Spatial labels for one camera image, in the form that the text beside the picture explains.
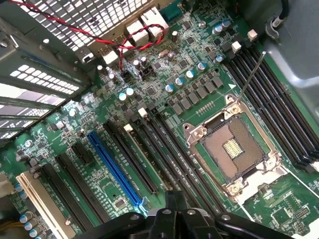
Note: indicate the white expansion slot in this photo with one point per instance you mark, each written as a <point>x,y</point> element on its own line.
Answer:
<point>45,205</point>

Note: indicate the thin metal locking lever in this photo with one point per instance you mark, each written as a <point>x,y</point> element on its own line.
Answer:
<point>251,77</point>

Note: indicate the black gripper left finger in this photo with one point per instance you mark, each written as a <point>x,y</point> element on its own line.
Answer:
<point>171,204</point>

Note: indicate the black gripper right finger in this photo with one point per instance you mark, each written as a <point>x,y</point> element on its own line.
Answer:
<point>182,206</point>

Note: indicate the open grey PC case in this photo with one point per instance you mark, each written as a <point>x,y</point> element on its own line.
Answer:
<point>37,37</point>

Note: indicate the metal network port block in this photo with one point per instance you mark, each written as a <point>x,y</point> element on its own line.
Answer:
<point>154,20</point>

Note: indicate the short black expansion slot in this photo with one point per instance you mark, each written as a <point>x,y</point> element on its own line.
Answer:
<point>83,154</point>

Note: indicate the green motherboard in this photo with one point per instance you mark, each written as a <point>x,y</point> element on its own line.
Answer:
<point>104,184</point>

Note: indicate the teal serial port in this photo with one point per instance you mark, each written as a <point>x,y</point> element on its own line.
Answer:
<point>172,12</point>

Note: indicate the long black expansion slot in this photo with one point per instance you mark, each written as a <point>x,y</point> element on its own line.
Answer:
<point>132,158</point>
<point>83,188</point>
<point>63,198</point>

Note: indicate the blue expansion slot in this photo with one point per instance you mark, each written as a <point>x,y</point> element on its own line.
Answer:
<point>113,166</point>

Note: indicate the CPU socket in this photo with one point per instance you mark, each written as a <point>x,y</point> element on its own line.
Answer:
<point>231,149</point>

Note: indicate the metal socket cover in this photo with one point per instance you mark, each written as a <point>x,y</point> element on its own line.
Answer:
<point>249,185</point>

